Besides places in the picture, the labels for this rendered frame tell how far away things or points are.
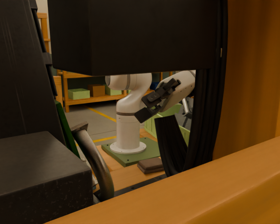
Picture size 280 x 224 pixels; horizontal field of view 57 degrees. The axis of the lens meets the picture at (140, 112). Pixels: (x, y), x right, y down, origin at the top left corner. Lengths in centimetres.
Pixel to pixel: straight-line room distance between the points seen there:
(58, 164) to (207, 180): 19
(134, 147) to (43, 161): 99
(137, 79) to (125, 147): 34
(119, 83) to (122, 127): 22
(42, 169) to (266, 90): 28
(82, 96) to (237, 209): 584
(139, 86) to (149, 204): 110
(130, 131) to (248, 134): 96
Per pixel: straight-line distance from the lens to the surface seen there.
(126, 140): 129
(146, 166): 103
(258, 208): 24
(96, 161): 54
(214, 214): 19
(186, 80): 67
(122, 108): 126
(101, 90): 619
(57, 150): 38
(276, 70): 33
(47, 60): 62
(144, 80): 126
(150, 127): 181
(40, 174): 31
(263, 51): 34
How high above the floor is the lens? 138
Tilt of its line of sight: 14 degrees down
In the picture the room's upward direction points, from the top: straight up
